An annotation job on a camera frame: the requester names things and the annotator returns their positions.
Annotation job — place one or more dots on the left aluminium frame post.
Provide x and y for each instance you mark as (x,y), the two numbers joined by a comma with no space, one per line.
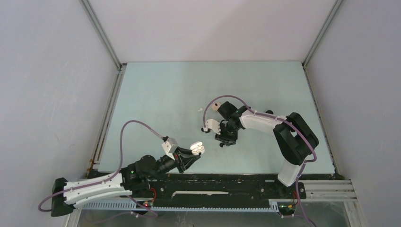
(93,18)

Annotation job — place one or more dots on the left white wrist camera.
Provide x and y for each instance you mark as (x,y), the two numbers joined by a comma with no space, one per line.
(169,146)

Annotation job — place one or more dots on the aluminium frame post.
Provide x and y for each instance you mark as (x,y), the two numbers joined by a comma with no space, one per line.
(322,32)
(93,18)

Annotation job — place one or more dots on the right aluminium frame post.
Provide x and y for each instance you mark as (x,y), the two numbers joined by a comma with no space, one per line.
(322,32)

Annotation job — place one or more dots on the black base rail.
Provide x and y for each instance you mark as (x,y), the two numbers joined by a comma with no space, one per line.
(219,191)

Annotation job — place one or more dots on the grey cable duct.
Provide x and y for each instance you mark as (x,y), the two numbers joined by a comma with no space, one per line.
(128,205)

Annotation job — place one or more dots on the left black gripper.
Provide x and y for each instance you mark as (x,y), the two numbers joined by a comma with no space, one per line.
(185,161)

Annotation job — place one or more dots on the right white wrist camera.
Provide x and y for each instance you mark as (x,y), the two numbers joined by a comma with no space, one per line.
(212,125)

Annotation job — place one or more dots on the beige earbud charging case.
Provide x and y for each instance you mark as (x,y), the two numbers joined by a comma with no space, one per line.
(216,106)

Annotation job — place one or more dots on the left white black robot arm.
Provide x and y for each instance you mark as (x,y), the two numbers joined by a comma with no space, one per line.
(126,182)

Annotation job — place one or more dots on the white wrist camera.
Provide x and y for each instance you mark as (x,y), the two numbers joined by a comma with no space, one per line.
(169,146)
(212,125)

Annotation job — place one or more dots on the white earbud charging case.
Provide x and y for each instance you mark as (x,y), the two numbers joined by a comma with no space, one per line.
(197,148)

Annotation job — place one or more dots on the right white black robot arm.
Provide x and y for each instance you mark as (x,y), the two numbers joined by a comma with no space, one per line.
(295,138)

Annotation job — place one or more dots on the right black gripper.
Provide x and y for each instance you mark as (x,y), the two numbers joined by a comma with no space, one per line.
(228,140)

